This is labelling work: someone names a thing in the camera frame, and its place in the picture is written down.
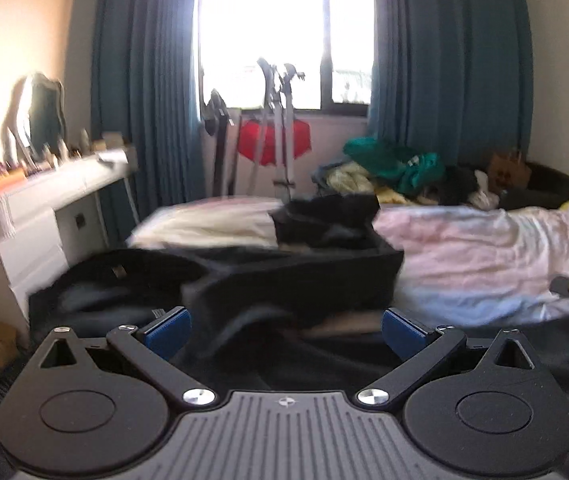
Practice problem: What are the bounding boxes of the brown paper bag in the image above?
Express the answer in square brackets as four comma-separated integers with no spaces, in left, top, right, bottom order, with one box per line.
[487,149,533,192]

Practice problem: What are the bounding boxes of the green garment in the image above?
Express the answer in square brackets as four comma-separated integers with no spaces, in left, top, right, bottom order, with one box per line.
[343,137,446,197]

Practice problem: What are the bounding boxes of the window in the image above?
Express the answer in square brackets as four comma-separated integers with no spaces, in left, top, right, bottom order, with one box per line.
[195,0,376,115]

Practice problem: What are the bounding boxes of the blue curtain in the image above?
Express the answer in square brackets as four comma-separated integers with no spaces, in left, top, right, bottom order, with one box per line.
[365,0,537,173]
[89,0,206,241]

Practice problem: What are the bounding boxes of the cream blanket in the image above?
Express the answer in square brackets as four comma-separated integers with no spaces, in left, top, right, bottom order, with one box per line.
[127,197,285,252]

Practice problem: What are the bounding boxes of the ornate white mirror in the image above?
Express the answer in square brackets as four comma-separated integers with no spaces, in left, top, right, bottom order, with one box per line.
[3,72,68,167]

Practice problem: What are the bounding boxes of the black and white cloth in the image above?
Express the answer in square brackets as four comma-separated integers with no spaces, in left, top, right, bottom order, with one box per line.
[427,166,504,209]

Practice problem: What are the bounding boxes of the black standing pole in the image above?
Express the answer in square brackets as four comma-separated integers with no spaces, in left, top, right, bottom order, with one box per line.
[203,89,238,197]

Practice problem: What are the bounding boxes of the yellow cloth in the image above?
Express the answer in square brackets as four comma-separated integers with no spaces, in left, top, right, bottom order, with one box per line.
[323,164,376,194]

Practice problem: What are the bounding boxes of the red cloth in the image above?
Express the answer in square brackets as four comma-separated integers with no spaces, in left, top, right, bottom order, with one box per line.
[237,117,312,167]

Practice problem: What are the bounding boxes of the black cushion bed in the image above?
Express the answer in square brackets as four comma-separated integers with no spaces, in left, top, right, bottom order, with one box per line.
[500,161,569,211]

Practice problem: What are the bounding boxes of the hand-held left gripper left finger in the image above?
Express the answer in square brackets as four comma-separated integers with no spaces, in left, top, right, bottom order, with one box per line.
[29,306,216,407]

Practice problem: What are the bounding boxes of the white dresser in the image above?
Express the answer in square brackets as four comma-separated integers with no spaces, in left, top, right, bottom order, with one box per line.
[0,147,138,323]

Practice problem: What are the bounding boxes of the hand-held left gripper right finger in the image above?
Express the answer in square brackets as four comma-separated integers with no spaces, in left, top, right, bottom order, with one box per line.
[357,307,548,407]

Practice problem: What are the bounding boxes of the black garment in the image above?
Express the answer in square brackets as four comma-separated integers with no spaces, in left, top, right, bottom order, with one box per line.
[28,240,569,411]

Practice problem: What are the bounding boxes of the crumpled black cloth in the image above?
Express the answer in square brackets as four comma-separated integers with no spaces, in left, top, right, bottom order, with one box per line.
[270,194,382,253]

